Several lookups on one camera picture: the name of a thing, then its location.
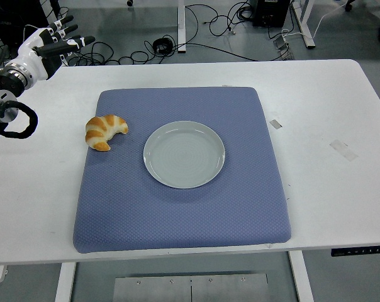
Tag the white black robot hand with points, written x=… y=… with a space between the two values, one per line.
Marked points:
x=32 y=59

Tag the golden croissant bread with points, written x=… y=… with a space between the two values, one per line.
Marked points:
x=102 y=129

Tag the grey round plate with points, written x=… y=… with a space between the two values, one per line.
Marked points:
x=183 y=155

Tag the blue quilted mat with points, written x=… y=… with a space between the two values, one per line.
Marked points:
x=177 y=217

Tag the white table leg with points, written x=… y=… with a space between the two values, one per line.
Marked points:
x=301 y=280
x=64 y=283

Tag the black computer box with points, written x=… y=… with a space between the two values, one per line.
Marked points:
x=270 y=12

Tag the grey foot pedal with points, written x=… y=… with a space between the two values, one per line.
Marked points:
x=282 y=45

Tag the small grey tape piece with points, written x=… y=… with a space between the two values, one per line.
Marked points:
x=275 y=123

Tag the black chair wheel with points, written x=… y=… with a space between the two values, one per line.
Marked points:
x=349 y=4

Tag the large clear tape piece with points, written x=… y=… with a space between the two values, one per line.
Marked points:
x=343 y=150

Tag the black table control panel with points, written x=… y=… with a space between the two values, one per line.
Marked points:
x=360 y=251

